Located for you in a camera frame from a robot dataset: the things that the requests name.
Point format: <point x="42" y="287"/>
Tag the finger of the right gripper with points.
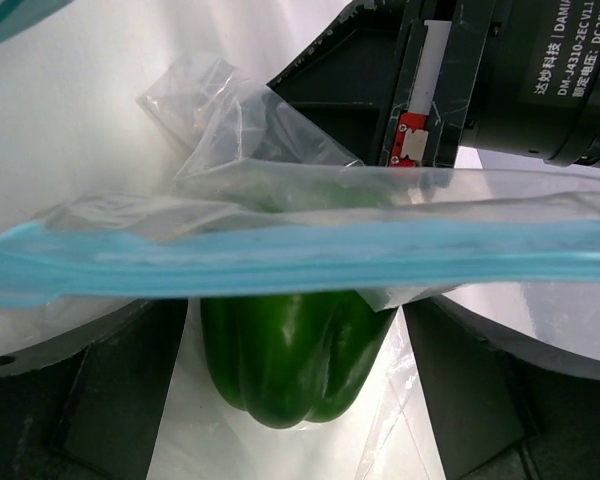
<point x="340" y="80"/>

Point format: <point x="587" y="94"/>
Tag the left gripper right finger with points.
<point x="502" y="404"/>

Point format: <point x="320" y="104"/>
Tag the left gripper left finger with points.
<point x="87" y="404"/>

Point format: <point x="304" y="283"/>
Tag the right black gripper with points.
<point x="517" y="77"/>

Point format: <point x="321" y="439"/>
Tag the green fake bell pepper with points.
<point x="289" y="358"/>

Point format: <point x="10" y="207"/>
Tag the clear zip top bag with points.
<point x="266" y="204"/>

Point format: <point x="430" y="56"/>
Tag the teal transparent plastic bin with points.
<point x="17" y="16"/>

